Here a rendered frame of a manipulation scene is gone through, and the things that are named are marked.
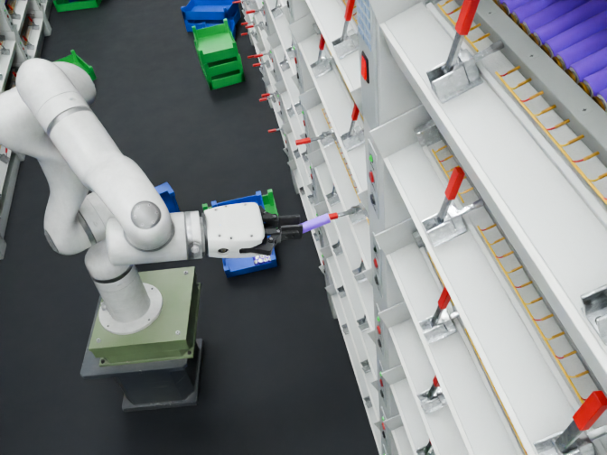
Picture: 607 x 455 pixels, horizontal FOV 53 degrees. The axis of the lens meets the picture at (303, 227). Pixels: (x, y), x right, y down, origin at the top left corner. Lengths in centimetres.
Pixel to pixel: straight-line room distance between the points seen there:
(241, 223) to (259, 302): 124
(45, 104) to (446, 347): 79
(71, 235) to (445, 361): 105
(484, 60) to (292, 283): 182
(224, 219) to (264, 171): 176
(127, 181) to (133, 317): 90
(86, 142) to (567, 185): 85
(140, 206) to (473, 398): 56
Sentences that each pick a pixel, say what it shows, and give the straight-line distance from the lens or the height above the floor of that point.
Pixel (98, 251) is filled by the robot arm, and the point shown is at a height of 64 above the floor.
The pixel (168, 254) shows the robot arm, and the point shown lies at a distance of 106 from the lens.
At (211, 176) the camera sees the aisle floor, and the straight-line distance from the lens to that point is 288.
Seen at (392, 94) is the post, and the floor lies 135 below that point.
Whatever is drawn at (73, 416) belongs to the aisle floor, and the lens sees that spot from 225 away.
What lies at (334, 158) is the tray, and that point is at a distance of 141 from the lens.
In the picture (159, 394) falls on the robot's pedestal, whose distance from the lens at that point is 209.
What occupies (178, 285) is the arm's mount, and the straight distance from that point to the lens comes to 193.
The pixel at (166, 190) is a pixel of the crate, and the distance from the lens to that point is 255.
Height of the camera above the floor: 177
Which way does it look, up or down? 44 degrees down
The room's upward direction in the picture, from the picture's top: 9 degrees counter-clockwise
